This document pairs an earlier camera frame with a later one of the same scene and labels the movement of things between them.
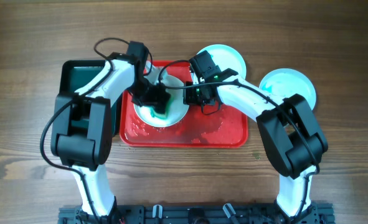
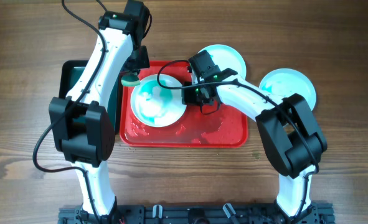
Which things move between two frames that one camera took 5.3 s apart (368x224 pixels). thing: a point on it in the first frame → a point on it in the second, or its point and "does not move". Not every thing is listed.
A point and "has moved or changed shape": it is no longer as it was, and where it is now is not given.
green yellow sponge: x=165 y=116 has moved or changed shape
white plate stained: x=226 y=57 does not move
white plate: x=178 y=109 does not move
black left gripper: x=155 y=99 → x=143 y=62
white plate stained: x=284 y=83 does not move
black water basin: x=75 y=75 does not move
